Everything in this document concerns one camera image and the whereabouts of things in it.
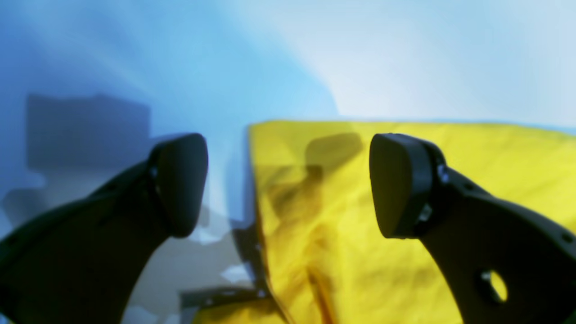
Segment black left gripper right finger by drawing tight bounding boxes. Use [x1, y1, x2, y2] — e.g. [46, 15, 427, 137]
[369, 133, 576, 324]

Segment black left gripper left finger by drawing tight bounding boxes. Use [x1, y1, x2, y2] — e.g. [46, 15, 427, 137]
[1, 133, 208, 324]

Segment yellow t-shirt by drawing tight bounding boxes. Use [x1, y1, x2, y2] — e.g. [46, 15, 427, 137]
[194, 121, 575, 324]

